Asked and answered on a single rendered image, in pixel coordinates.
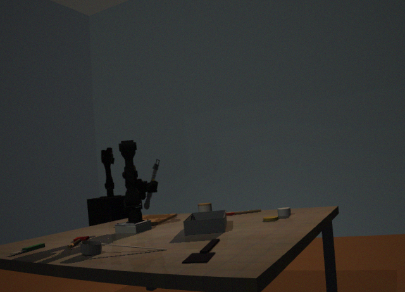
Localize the brown wooden board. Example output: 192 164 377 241
142 213 177 225

